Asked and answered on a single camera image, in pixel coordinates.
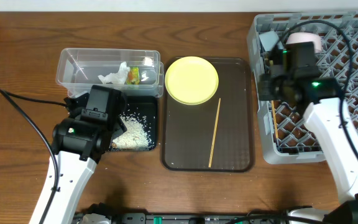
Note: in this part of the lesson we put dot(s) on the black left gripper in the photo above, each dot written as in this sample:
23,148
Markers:
74,103

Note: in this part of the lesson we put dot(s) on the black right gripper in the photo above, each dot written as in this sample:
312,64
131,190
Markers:
265,86

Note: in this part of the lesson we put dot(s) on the rice pile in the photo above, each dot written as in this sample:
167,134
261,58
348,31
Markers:
136,138

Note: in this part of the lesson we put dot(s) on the white tissue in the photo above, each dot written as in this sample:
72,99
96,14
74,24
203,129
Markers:
119,77

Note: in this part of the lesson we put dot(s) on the light blue bowl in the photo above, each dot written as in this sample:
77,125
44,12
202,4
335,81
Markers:
268,40

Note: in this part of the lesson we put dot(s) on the yellow green wrapper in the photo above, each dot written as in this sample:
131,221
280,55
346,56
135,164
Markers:
133,76

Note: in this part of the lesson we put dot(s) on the white bowl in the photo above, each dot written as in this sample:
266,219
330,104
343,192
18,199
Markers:
301,37

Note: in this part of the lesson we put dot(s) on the yellow plate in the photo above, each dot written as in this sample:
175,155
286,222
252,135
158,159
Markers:
191,80

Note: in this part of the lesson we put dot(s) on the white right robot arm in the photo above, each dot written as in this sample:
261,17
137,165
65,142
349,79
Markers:
294,78

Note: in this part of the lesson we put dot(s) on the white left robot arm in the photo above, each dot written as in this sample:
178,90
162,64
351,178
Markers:
78,143

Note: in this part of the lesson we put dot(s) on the black waste tray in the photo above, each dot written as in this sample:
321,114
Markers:
143,106

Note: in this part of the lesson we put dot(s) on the clear plastic waste bin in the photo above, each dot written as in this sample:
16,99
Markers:
78,70

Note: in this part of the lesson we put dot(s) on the grey dishwasher rack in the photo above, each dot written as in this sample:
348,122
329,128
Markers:
295,143

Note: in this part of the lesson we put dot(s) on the brown serving tray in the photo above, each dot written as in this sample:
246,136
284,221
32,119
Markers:
188,130

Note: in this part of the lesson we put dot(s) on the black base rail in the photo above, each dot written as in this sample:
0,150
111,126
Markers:
102,213

